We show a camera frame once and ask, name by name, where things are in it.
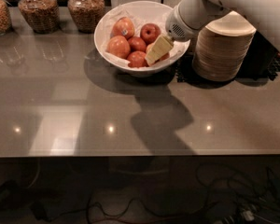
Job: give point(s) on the middle glass jar of granola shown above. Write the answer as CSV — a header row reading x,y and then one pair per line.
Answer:
x,y
41,15

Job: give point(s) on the dark red apple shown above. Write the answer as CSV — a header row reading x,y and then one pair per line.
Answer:
x,y
149,32

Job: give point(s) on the front red apple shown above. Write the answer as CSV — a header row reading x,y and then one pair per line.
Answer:
x,y
137,59

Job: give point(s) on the white perforated gripper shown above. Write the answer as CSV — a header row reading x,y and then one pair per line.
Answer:
x,y
175,27

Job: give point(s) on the white power adapter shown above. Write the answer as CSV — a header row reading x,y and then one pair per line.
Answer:
x,y
248,216

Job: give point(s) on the glass jar of granola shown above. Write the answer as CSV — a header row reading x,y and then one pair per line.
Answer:
x,y
86,13
41,15

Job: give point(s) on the white bowl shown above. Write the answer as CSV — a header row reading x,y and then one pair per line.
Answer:
x,y
140,8

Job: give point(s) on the right glass jar of granola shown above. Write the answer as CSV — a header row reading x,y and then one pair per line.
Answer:
x,y
86,13

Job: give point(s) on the front stack of paper bowls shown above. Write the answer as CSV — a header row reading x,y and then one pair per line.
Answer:
x,y
222,46

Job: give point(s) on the left front orange-red apple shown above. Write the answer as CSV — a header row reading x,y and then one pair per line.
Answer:
x,y
118,46

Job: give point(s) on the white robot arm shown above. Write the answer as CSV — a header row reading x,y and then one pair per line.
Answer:
x,y
264,15

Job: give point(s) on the black mesh mat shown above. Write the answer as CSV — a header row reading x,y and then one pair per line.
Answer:
x,y
185,73

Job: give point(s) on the white paper bowl liner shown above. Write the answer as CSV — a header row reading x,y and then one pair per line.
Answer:
x,y
137,16

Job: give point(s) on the small centre red apple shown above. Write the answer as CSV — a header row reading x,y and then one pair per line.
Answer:
x,y
137,43

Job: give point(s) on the apple with sticker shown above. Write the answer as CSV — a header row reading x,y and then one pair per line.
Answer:
x,y
124,26

